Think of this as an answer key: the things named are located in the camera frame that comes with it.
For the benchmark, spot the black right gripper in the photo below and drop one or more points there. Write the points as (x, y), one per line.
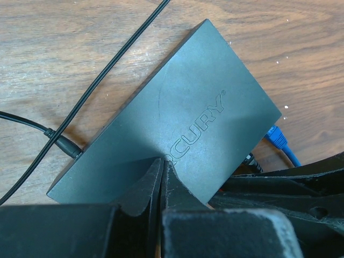
(314, 192)

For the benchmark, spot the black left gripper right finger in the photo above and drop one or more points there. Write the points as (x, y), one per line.
(185, 220)

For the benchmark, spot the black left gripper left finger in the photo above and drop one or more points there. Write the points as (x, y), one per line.
(137, 224)

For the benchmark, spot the black network switch box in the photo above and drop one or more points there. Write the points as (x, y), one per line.
(201, 109)

